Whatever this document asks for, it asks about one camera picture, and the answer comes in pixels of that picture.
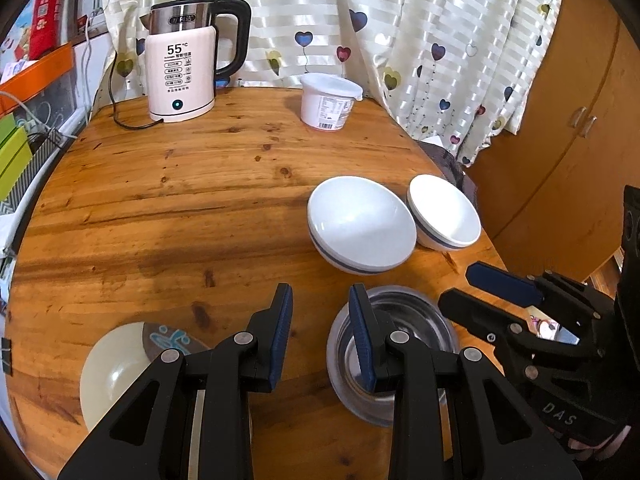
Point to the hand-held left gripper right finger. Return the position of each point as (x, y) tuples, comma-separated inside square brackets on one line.
[(361, 340)]

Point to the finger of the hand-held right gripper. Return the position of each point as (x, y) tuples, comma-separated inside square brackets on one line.
[(500, 282), (475, 315)]

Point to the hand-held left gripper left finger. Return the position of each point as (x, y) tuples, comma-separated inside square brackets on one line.
[(281, 340)]

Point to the stainless steel bowl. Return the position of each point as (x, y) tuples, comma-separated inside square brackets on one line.
[(350, 360)]

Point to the small white blue-striped bowl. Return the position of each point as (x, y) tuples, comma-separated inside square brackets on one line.
[(445, 210)]

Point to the large white blue-striped bowl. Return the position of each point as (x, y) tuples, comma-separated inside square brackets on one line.
[(360, 220)]

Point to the beige fish print plate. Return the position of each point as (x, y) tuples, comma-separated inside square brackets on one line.
[(120, 370)]

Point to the person's right hand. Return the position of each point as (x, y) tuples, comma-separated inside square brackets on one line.
[(607, 450)]

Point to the wooden cabinet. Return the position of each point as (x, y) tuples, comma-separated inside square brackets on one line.
[(565, 185)]

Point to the white plastic tub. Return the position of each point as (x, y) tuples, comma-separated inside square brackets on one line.
[(327, 102)]

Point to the heart print curtain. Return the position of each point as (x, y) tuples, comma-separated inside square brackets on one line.
[(400, 25)]

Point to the cream electric kettle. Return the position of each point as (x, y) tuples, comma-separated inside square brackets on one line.
[(180, 70)]

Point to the chevron patterned tray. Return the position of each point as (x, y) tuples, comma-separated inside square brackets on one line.
[(37, 170)]

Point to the green box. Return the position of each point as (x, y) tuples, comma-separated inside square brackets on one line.
[(7, 127), (12, 165)]

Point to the orange-lid clear storage box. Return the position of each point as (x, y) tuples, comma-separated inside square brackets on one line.
[(47, 85)]

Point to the red package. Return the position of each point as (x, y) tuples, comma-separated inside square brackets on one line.
[(50, 15)]

